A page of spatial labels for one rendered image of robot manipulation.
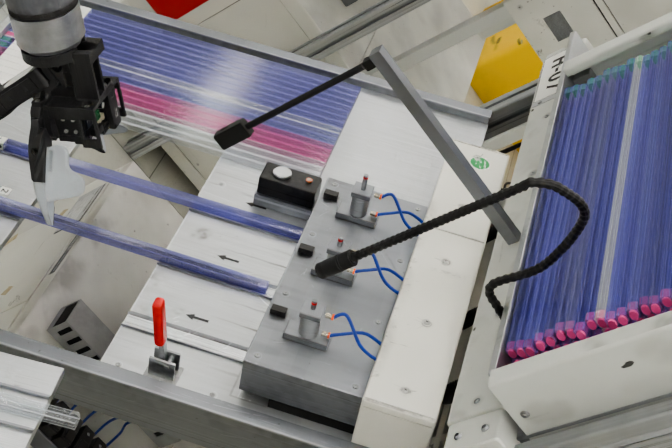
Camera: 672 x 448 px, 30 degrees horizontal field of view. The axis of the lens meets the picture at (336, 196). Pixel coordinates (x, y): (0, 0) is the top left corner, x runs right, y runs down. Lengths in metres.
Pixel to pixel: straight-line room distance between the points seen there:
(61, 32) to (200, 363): 0.39
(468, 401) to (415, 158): 0.56
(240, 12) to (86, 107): 1.44
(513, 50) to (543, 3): 2.05
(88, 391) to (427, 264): 0.41
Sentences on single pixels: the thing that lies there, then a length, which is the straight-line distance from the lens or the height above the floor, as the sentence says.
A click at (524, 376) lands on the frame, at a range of 1.19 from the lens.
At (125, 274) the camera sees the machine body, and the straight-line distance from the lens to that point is 2.01.
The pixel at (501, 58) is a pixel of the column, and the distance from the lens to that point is 4.69.
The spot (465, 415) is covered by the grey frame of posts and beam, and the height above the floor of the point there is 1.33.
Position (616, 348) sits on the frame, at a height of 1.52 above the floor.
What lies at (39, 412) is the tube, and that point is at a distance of 1.24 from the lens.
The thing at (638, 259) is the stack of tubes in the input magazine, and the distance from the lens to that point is 1.25.
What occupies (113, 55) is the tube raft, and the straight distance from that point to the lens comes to 1.85.
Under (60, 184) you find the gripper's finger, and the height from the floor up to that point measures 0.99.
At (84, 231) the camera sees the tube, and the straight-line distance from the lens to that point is 1.55.
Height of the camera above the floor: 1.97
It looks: 32 degrees down
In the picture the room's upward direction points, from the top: 65 degrees clockwise
